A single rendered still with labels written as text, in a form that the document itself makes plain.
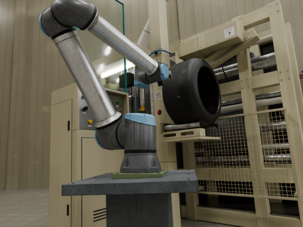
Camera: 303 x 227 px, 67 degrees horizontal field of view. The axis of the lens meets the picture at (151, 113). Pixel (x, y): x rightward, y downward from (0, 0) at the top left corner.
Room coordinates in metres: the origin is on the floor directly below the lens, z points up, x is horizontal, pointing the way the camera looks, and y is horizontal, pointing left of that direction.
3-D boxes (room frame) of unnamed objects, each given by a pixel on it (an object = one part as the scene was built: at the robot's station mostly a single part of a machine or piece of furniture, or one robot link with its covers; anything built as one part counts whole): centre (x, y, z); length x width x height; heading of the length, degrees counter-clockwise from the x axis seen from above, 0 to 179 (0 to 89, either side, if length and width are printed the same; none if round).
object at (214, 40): (2.10, -0.61, 1.71); 0.61 x 0.25 x 0.15; 51
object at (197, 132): (1.84, -0.24, 0.83); 0.36 x 0.09 x 0.06; 51
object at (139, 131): (1.10, 0.06, 0.80); 0.17 x 0.15 x 0.18; 50
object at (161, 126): (2.06, -0.19, 0.90); 0.40 x 0.03 x 0.10; 141
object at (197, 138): (1.95, -0.32, 0.80); 0.37 x 0.36 x 0.02; 141
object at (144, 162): (1.10, 0.06, 0.67); 0.19 x 0.19 x 0.10
